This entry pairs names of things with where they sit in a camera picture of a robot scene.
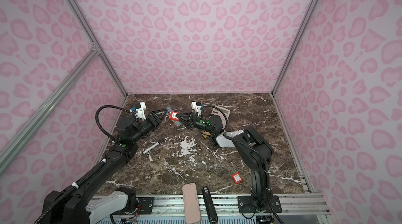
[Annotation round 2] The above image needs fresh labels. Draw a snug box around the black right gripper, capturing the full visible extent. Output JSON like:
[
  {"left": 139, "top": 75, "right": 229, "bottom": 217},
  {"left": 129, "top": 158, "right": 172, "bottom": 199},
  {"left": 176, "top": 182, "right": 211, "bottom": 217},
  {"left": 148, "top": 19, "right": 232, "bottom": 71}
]
[{"left": 177, "top": 113, "right": 216, "bottom": 135}]

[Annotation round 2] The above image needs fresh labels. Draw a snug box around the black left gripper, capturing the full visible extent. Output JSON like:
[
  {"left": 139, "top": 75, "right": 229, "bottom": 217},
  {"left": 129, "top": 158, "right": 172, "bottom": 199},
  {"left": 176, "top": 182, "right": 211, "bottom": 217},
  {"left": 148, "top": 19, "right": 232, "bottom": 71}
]
[{"left": 131, "top": 108, "right": 168, "bottom": 145}]

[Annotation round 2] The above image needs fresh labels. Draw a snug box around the red padlock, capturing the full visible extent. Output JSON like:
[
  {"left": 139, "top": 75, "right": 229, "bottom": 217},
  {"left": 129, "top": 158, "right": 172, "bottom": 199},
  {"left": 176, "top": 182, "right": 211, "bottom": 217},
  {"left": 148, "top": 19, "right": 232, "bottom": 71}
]
[
  {"left": 169, "top": 111, "right": 180, "bottom": 121},
  {"left": 232, "top": 162, "right": 243, "bottom": 185}
]

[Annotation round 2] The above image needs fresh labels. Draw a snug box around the brass padlock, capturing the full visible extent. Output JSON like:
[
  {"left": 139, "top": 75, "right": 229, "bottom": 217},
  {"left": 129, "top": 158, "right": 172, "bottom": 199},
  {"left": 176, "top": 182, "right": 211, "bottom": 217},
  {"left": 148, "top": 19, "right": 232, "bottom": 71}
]
[{"left": 201, "top": 131, "right": 211, "bottom": 139}]

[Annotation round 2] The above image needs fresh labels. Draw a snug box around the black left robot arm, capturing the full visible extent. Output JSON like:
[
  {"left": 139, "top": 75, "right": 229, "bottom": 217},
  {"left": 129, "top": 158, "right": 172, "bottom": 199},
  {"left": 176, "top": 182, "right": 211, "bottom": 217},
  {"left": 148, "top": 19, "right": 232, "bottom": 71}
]
[{"left": 35, "top": 109, "right": 168, "bottom": 224}]

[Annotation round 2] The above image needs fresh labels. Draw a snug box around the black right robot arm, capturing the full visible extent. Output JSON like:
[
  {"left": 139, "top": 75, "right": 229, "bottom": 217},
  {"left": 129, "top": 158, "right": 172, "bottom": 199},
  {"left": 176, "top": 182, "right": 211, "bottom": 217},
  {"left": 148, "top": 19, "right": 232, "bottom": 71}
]
[{"left": 171, "top": 112, "right": 282, "bottom": 215}]

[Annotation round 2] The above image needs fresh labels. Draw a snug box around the blue stapler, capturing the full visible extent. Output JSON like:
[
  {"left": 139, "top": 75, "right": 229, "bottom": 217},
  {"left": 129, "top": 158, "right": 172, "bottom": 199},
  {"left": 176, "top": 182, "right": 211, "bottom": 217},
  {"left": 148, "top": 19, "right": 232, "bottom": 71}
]
[{"left": 166, "top": 107, "right": 182, "bottom": 127}]

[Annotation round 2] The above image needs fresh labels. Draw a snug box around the pink calculator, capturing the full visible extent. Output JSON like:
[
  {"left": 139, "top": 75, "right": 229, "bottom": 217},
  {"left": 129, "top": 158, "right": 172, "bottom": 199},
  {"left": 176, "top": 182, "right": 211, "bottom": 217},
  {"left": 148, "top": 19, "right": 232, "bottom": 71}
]
[{"left": 211, "top": 106, "right": 230, "bottom": 124}]

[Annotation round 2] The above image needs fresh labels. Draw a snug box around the white marker pen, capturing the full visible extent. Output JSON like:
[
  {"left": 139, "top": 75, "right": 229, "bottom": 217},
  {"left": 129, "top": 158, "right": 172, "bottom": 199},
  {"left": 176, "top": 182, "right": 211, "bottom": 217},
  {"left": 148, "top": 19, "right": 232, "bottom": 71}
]
[{"left": 142, "top": 139, "right": 165, "bottom": 155}]

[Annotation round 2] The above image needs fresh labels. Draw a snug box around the pink case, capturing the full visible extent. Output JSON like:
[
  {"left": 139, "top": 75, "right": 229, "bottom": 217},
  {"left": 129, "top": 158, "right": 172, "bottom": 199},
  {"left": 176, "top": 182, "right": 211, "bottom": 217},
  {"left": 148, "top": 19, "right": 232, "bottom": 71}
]
[{"left": 182, "top": 183, "right": 202, "bottom": 224}]

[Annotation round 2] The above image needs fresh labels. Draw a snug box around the black stapler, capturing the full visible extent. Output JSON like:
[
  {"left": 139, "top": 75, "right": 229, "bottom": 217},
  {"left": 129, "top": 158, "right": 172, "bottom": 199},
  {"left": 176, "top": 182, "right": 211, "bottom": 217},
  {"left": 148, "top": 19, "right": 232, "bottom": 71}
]
[{"left": 202, "top": 186, "right": 218, "bottom": 224}]

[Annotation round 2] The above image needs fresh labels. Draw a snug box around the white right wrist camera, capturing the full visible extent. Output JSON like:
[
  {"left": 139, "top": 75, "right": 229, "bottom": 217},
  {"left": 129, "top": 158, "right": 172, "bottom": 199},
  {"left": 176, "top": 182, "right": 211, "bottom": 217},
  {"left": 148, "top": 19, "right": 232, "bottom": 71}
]
[{"left": 191, "top": 101, "right": 204, "bottom": 118}]

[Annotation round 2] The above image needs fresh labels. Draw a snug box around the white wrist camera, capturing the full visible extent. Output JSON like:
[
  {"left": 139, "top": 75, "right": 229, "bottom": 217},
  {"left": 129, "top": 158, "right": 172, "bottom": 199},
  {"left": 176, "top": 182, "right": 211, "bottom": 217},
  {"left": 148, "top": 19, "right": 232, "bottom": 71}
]
[
  {"left": 130, "top": 102, "right": 146, "bottom": 122},
  {"left": 191, "top": 101, "right": 204, "bottom": 118}
]

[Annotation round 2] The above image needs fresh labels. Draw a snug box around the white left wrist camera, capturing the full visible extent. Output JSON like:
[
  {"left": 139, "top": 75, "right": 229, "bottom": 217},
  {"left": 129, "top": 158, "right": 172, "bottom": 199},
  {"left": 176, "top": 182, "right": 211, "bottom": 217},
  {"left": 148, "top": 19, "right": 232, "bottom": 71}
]
[{"left": 130, "top": 102, "right": 146, "bottom": 122}]

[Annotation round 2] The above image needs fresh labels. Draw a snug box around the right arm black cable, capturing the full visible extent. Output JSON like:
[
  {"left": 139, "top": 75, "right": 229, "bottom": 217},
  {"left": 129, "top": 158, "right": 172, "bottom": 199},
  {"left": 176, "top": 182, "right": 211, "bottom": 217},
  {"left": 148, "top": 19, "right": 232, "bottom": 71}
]
[{"left": 202, "top": 105, "right": 230, "bottom": 132}]

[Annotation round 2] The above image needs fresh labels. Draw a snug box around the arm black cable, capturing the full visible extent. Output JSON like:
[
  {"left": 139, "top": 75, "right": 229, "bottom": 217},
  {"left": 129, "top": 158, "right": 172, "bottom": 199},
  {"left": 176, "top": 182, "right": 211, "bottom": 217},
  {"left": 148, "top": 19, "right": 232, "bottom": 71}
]
[
  {"left": 95, "top": 104, "right": 139, "bottom": 143},
  {"left": 202, "top": 105, "right": 230, "bottom": 132}
]

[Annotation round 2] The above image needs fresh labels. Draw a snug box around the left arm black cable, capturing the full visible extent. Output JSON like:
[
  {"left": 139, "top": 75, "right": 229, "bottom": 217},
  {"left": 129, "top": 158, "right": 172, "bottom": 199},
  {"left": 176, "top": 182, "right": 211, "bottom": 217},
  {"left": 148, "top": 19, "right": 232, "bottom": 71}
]
[{"left": 95, "top": 104, "right": 139, "bottom": 143}]

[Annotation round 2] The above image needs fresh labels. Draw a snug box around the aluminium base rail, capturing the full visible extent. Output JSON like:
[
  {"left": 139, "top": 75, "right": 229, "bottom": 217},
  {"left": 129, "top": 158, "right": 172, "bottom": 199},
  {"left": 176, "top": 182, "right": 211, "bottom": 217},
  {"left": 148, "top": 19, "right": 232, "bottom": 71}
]
[{"left": 59, "top": 193, "right": 334, "bottom": 224}]

